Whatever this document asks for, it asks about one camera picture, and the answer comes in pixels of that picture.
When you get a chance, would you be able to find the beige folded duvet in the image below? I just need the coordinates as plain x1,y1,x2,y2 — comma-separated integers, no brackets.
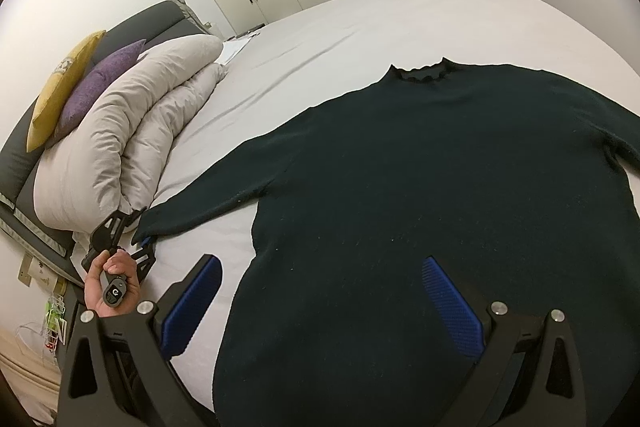
32,35,226,234

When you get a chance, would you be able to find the yellow cushion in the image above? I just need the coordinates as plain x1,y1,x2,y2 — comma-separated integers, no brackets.
25,30,106,153

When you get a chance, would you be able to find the white bed sheet mattress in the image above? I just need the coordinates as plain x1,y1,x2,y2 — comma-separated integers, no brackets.
69,0,640,413

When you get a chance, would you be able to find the dark green sweater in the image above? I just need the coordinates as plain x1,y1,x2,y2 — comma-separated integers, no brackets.
136,61,639,426

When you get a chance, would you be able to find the purple cushion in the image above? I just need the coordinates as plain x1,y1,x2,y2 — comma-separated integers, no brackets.
51,39,145,143

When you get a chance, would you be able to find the dark grey headboard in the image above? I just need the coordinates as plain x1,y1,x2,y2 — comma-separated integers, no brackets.
1,0,207,286

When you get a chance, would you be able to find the person's left hand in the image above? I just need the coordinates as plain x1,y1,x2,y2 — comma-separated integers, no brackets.
82,248,142,319

